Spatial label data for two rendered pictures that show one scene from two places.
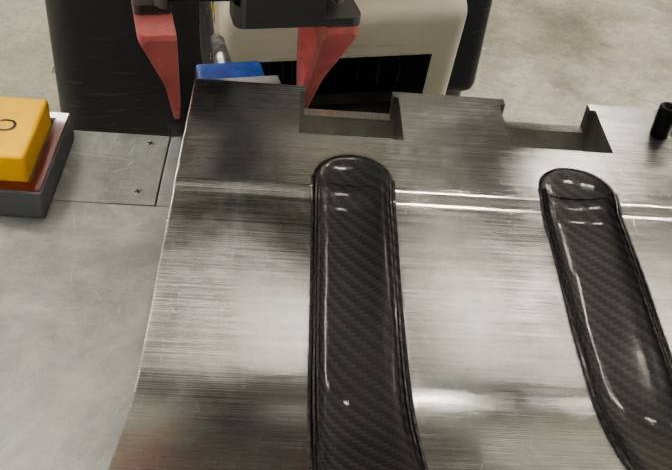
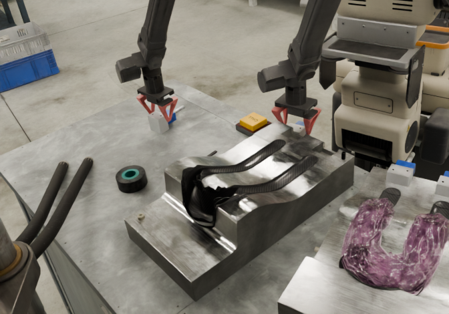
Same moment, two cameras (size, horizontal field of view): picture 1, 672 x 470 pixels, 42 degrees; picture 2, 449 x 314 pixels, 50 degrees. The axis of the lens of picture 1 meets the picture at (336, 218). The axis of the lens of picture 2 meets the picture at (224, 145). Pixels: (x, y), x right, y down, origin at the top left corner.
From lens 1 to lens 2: 0.98 m
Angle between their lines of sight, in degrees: 47
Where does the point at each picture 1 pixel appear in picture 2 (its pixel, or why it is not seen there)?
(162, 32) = (274, 110)
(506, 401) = (259, 175)
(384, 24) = (375, 128)
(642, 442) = (269, 188)
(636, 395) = (278, 185)
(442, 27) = (393, 134)
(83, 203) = not seen: hidden behind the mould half
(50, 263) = not seen: hidden behind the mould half
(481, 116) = (315, 143)
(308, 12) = (299, 113)
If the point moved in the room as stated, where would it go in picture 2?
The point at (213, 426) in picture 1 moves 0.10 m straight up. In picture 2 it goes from (223, 160) to (218, 125)
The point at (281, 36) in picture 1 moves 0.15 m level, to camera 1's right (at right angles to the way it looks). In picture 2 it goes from (347, 123) to (387, 142)
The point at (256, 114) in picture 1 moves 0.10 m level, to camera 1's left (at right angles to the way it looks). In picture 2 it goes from (278, 129) to (255, 115)
